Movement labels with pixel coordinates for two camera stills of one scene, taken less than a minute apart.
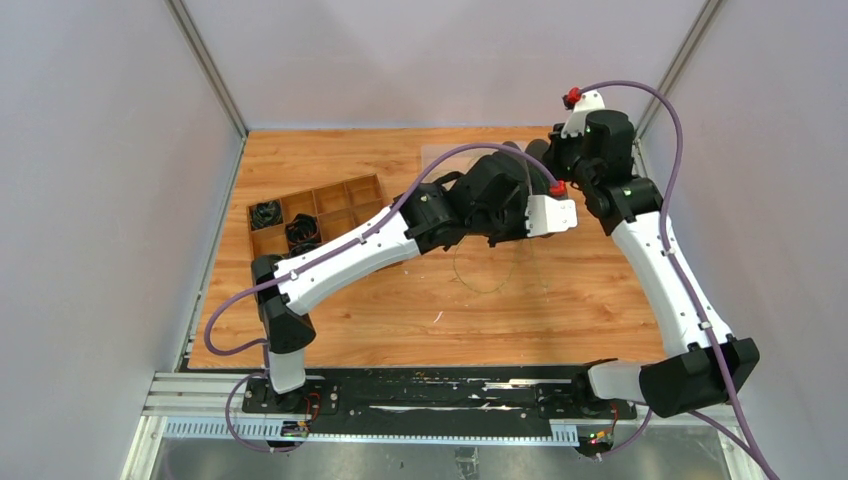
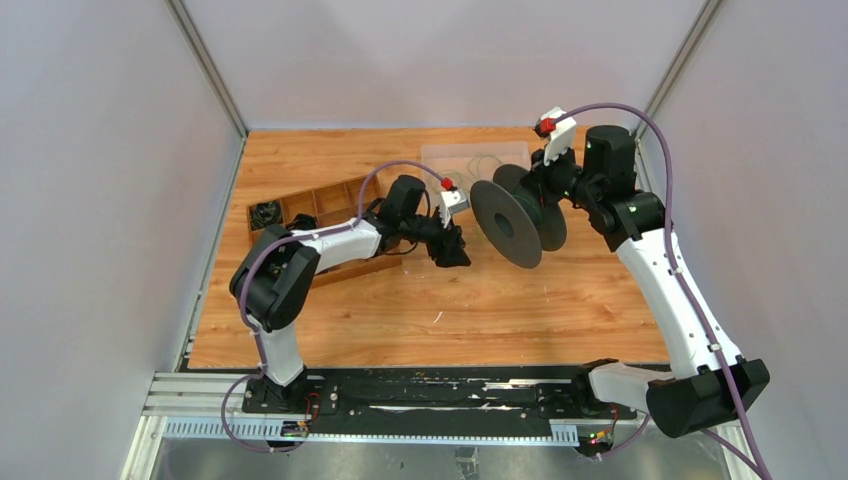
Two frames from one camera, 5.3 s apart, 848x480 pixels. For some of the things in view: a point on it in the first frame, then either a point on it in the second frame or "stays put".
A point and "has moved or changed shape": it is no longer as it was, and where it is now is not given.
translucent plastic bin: (459, 161) stays put
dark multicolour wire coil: (267, 213) stays put
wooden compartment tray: (340, 208) stays put
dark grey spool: (539, 183) has moved or changed shape
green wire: (455, 271) → (531, 200)
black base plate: (542, 395) stays put
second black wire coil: (302, 228) stays put
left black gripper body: (511, 224) → (435, 239)
